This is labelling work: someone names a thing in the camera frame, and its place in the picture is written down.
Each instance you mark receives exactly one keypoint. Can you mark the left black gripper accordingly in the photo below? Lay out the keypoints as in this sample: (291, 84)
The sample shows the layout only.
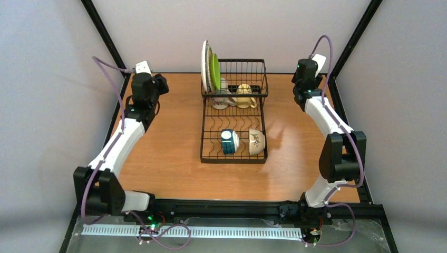
(160, 84)

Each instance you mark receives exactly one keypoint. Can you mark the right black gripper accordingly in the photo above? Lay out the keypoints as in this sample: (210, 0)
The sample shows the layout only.
(298, 93)

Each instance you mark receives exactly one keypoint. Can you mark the blue striped white plate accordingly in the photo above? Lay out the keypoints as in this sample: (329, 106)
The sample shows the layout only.
(206, 81)

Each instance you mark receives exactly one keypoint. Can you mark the woven bamboo tray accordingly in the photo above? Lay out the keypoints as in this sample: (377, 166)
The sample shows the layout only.
(209, 68)

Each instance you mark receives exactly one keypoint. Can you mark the green plate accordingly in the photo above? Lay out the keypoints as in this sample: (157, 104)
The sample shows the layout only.
(215, 72)

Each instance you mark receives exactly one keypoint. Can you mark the tall seashell mug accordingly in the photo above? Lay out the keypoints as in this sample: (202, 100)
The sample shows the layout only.
(221, 103)

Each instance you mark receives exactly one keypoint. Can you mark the yellow handled white mug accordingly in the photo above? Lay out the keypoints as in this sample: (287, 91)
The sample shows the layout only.
(246, 101)

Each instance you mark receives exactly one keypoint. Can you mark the black wire dish rack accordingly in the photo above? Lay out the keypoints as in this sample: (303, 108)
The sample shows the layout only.
(235, 72)

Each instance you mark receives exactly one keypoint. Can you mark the white bowl with dark base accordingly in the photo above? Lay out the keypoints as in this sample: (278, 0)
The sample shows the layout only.
(229, 141)

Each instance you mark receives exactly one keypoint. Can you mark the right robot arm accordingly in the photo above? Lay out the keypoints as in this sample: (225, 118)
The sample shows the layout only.
(341, 162)

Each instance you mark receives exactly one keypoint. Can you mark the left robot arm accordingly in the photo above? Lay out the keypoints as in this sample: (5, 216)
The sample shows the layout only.
(97, 187)

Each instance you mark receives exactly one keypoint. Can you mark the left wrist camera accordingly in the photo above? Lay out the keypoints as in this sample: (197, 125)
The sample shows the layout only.
(143, 67)

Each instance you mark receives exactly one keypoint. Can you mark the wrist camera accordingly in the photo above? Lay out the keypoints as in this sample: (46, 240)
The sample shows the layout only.
(320, 61)
(143, 67)

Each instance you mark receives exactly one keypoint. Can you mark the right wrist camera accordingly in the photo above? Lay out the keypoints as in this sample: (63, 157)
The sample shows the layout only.
(320, 61)

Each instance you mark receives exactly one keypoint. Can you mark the right black corner post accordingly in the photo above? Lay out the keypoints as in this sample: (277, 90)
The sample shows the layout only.
(360, 28)

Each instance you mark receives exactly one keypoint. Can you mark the black corner post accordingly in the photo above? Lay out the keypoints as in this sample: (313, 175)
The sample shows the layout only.
(360, 28)
(102, 31)

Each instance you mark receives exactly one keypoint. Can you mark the left black corner post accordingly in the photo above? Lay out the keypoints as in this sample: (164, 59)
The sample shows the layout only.
(102, 31)

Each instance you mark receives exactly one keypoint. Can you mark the black aluminium base frame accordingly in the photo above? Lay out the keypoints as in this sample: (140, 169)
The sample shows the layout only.
(353, 227)

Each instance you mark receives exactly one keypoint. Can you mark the white slotted cable duct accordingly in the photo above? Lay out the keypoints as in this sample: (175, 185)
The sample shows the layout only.
(196, 232)

